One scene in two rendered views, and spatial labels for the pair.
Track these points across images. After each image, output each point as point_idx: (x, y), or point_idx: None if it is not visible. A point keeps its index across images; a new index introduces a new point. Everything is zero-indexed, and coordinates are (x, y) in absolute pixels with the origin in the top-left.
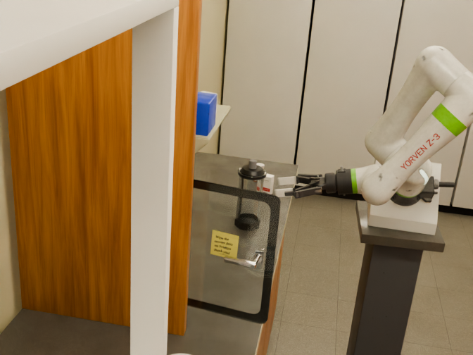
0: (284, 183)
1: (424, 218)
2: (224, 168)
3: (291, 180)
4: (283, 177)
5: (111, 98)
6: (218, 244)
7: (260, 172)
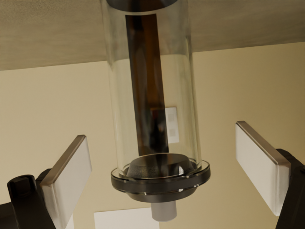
0: (80, 154)
1: None
2: None
3: (70, 190)
4: (84, 186)
5: None
6: None
7: (185, 193)
